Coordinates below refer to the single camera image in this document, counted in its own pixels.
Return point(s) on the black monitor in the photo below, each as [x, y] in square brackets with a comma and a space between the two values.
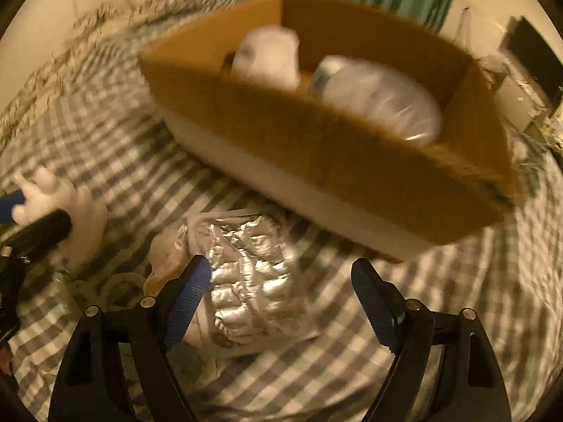
[534, 59]

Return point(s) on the clear tape roll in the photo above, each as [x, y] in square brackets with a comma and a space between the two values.
[119, 285]

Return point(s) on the grey checked blanket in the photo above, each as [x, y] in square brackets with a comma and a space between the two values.
[114, 140]

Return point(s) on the white soft bundle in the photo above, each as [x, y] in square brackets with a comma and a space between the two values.
[268, 55]

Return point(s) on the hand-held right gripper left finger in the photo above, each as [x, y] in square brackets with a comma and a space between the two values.
[188, 301]

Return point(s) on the white cabinet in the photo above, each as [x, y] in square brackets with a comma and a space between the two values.
[517, 101]

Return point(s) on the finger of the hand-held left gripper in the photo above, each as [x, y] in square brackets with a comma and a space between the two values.
[9, 209]
[42, 233]

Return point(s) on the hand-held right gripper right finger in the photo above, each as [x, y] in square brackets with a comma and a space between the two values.
[374, 305]

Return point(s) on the white plush toy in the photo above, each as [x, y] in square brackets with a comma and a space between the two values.
[66, 213]

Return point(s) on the clear plastic bottle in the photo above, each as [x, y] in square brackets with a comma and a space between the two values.
[378, 96]

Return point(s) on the silver foil pouch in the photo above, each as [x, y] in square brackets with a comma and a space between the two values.
[250, 272]

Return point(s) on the brown cardboard box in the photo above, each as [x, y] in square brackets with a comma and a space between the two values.
[316, 154]

